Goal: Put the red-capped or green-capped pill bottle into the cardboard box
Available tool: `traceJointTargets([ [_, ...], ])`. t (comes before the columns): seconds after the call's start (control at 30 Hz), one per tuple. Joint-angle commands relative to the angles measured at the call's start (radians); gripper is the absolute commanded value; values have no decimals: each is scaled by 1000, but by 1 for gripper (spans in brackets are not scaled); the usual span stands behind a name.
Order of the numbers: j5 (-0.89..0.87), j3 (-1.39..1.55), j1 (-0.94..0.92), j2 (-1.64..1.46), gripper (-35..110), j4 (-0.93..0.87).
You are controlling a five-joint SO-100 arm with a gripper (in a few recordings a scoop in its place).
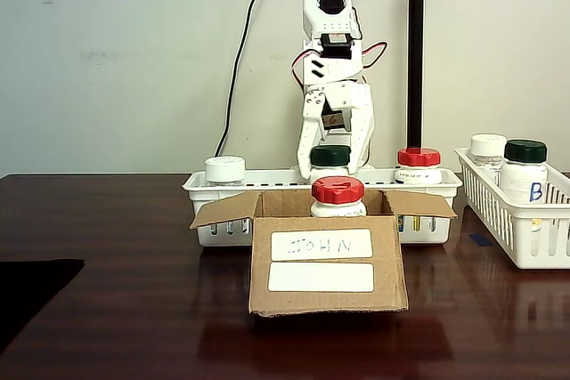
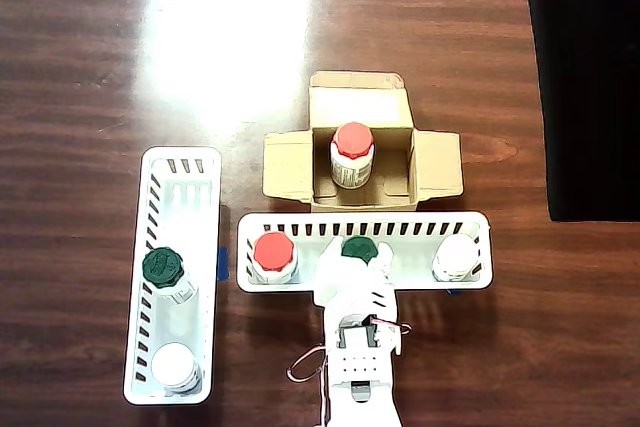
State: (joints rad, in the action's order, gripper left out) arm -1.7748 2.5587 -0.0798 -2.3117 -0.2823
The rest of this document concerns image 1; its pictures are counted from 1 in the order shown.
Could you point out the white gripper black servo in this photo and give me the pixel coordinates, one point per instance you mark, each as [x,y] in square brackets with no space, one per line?
[345,96]

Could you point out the green-capped bottle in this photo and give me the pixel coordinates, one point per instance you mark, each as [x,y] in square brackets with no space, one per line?
[329,156]

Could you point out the cardboard box with white labels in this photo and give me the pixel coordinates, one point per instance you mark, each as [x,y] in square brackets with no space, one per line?
[325,304]

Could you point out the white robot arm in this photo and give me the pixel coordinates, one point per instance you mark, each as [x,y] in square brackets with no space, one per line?
[329,19]

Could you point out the green-capped bottle basket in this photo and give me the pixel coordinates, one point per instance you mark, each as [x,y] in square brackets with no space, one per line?
[525,151]

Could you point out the black vertical pole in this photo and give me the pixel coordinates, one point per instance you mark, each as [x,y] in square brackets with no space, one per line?
[416,42]

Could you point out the blue tape piece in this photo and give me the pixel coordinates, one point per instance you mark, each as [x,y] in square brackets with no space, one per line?
[481,240]

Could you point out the black mat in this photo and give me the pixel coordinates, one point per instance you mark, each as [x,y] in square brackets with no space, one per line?
[26,291]

